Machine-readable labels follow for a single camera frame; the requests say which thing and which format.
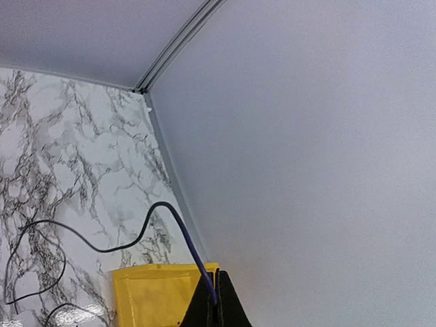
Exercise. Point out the left aluminium corner post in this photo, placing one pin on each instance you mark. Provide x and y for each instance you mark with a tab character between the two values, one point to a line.
183	36

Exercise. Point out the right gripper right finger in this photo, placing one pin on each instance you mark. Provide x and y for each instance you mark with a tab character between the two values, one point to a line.
230	311

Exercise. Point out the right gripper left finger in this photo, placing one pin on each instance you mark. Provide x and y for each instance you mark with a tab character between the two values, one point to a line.
200	312

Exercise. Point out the left yellow plastic bin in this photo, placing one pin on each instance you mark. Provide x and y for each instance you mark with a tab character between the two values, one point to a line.
154	294

